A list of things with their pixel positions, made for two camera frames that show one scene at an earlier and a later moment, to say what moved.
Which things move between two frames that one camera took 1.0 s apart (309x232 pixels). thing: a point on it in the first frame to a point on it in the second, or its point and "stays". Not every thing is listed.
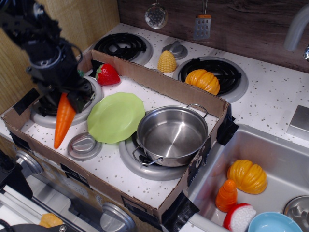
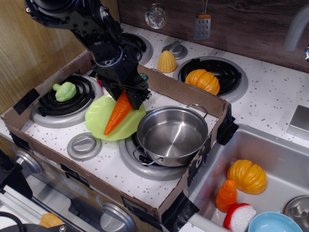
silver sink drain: x=297 y=209 stays
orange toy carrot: x=65 y=113 to x=123 y=107
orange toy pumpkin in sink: x=250 y=178 stays
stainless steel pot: x=174 y=134 stays
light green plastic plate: x=116 y=118 stays
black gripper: x=57 y=66 to x=122 y=71
